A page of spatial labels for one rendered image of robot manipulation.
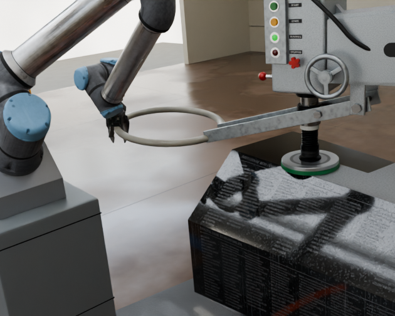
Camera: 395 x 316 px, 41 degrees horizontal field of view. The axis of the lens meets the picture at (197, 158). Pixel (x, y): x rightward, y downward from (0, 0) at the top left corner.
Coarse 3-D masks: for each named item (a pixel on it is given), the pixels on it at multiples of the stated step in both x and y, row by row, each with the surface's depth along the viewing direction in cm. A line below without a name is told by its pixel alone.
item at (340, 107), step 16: (368, 96) 185; (272, 112) 209; (288, 112) 205; (304, 112) 189; (320, 112) 186; (336, 112) 183; (224, 128) 210; (240, 128) 206; (256, 128) 202; (272, 128) 199
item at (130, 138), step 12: (144, 108) 250; (156, 108) 252; (168, 108) 253; (180, 108) 253; (192, 108) 251; (216, 120) 238; (120, 132) 220; (144, 144) 213; (156, 144) 211; (168, 144) 210; (180, 144) 211; (192, 144) 213
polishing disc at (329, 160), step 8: (296, 152) 208; (320, 152) 206; (328, 152) 205; (288, 160) 201; (296, 160) 200; (320, 160) 198; (328, 160) 197; (336, 160) 197; (288, 168) 196; (296, 168) 193; (304, 168) 192; (312, 168) 191; (320, 168) 191; (328, 168) 192
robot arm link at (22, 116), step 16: (16, 96) 169; (32, 96) 172; (0, 112) 170; (16, 112) 167; (32, 112) 170; (48, 112) 172; (0, 128) 171; (16, 128) 165; (32, 128) 167; (48, 128) 174; (0, 144) 177; (16, 144) 172; (32, 144) 173
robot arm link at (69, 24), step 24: (96, 0) 168; (120, 0) 169; (48, 24) 171; (72, 24) 170; (96, 24) 172; (24, 48) 172; (48, 48) 171; (0, 72) 171; (24, 72) 173; (0, 96) 170
